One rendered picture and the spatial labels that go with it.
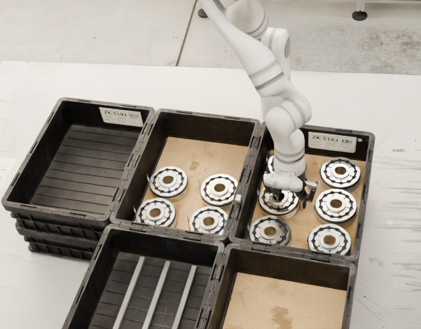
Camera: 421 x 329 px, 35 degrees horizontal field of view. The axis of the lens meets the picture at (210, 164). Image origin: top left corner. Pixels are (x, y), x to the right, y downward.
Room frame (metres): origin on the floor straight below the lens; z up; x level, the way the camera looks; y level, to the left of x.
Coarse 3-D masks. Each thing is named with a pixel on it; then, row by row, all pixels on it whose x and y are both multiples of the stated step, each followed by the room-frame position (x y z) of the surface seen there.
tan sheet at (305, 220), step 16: (320, 160) 1.15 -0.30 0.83; (352, 160) 1.13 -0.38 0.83; (320, 192) 1.04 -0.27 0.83; (352, 192) 1.03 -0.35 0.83; (256, 208) 1.02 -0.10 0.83; (288, 224) 0.96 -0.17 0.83; (304, 224) 0.95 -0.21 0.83; (320, 224) 0.94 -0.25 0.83; (352, 224) 0.93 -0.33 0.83; (304, 240) 0.90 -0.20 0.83; (352, 240) 0.88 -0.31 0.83
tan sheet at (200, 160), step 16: (176, 144) 1.29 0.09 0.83; (192, 144) 1.28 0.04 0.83; (208, 144) 1.27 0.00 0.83; (224, 144) 1.26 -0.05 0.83; (160, 160) 1.24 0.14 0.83; (176, 160) 1.23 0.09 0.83; (192, 160) 1.22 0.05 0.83; (208, 160) 1.21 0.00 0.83; (224, 160) 1.20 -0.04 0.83; (240, 160) 1.19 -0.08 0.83; (192, 176) 1.16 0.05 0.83; (208, 176) 1.16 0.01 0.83; (192, 192) 1.11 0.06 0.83; (176, 208) 1.06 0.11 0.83; (192, 208) 1.06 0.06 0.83; (176, 224) 1.01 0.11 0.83
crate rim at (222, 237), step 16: (160, 112) 1.33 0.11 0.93; (176, 112) 1.32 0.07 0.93; (192, 112) 1.31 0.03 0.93; (256, 128) 1.21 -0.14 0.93; (144, 144) 1.22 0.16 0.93; (128, 176) 1.11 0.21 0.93; (240, 176) 1.06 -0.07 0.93; (240, 192) 1.01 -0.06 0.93; (128, 224) 0.96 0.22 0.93; (144, 224) 0.96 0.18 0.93; (224, 240) 0.88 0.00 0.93
